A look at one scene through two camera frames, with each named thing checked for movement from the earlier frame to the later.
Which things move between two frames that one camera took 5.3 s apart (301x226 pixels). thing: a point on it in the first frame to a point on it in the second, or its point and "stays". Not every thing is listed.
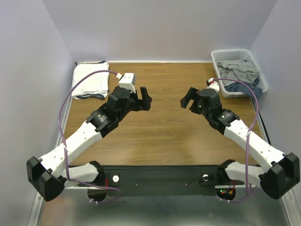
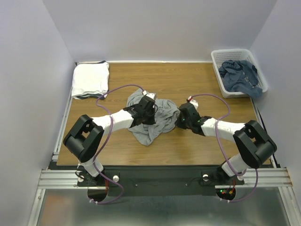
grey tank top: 239,69 to 166,118
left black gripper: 144,104 to 152,120
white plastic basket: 219,55 stays
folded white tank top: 98,84 stays
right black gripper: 194,103 to 182,117
